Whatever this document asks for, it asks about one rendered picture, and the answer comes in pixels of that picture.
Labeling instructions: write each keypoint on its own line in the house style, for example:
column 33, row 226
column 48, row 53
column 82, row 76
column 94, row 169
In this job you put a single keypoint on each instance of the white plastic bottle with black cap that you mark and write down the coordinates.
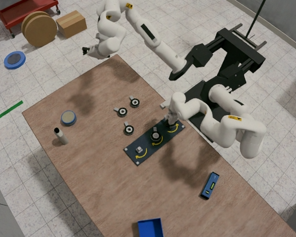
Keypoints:
column 61, row 136

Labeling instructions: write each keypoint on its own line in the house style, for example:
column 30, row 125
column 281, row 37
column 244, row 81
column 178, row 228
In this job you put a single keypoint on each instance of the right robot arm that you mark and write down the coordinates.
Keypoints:
column 111, row 34

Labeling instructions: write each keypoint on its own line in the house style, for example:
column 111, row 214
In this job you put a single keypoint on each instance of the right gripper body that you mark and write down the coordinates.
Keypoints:
column 93, row 53

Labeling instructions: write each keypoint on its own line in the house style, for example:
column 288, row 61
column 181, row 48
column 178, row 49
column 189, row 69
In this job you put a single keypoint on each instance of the blue box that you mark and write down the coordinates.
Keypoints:
column 150, row 228

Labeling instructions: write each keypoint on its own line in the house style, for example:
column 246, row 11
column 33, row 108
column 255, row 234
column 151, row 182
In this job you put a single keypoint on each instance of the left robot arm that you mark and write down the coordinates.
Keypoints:
column 238, row 125

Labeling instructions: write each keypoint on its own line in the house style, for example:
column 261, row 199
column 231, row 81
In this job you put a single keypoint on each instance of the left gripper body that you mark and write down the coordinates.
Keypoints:
column 171, row 118

